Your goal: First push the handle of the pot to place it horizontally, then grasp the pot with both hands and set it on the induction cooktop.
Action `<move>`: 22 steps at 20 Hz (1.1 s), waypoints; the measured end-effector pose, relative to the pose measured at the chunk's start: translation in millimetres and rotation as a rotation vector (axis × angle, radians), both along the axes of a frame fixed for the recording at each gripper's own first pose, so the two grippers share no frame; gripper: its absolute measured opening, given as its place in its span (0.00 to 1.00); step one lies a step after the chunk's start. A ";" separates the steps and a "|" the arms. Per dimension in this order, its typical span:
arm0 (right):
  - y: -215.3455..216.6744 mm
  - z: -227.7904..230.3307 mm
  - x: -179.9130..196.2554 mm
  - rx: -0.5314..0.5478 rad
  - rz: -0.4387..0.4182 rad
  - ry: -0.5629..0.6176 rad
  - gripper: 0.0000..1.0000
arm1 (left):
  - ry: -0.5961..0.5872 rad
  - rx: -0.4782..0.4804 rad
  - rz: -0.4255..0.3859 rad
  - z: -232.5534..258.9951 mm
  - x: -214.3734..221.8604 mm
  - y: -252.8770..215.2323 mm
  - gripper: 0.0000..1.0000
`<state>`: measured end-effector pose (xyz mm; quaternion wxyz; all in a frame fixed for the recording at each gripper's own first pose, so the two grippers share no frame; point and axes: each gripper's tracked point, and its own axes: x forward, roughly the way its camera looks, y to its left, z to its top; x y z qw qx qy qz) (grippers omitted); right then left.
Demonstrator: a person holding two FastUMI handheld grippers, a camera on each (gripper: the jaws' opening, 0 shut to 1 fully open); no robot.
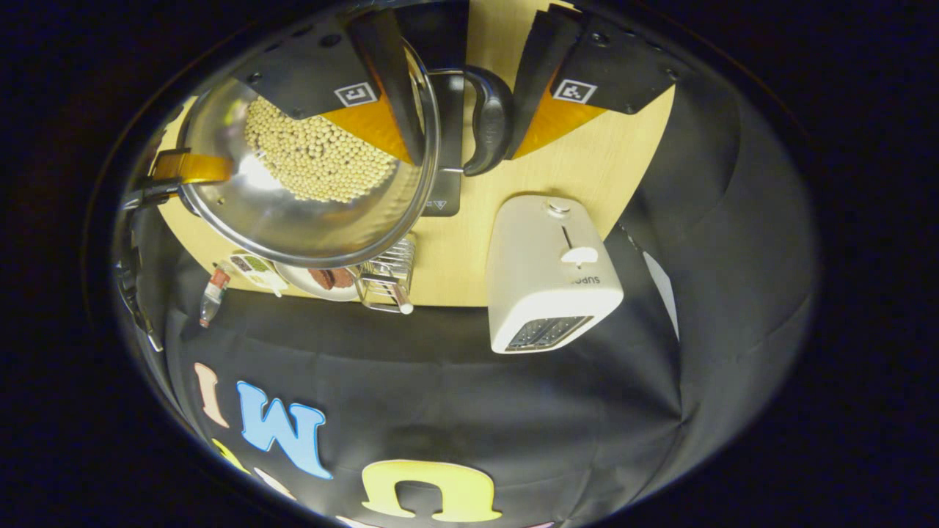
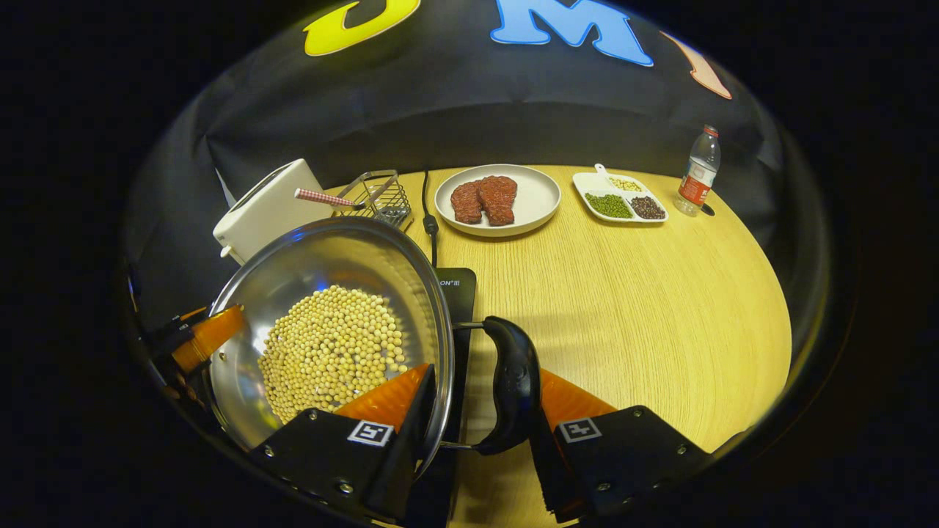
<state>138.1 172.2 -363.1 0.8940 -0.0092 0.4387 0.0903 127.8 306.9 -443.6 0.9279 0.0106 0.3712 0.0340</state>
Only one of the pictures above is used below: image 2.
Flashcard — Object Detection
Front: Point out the white toaster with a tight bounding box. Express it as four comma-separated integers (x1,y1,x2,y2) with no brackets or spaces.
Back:
213,158,335,265

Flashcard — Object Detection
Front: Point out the clear plastic water bottle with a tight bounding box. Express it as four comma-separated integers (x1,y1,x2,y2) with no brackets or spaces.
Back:
673,124,722,217

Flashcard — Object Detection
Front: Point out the white divided dish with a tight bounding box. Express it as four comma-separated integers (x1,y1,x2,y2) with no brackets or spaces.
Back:
572,164,670,224

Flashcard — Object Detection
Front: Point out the pile of yellow soybeans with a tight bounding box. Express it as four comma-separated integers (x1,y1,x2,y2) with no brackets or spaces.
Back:
257,285,409,425

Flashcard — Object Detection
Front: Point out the pink striped straw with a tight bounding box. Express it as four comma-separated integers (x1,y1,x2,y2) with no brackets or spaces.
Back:
294,188,360,210

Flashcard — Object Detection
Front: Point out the pile of green mung beans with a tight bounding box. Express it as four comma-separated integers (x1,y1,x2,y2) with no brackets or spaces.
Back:
585,192,633,219

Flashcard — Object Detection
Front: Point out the metal wire basket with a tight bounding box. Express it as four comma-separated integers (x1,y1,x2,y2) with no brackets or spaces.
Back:
334,170,414,230

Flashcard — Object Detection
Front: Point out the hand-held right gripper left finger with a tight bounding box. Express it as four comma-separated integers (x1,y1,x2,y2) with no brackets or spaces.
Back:
249,363,437,523

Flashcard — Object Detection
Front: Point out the round white plate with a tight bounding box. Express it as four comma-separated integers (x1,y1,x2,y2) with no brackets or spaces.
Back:
434,164,562,238

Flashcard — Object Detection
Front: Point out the brown meat slice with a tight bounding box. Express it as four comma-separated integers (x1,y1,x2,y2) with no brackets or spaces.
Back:
450,180,485,225
478,175,519,227

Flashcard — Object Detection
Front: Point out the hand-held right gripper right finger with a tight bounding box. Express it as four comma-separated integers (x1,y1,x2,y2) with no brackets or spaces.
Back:
530,369,712,523

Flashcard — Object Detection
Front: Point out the steel pot with black handles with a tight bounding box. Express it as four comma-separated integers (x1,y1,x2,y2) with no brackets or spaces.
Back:
208,216,542,481

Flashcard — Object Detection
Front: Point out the black induction cooktop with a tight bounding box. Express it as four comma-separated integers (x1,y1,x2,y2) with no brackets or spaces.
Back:
400,267,478,528

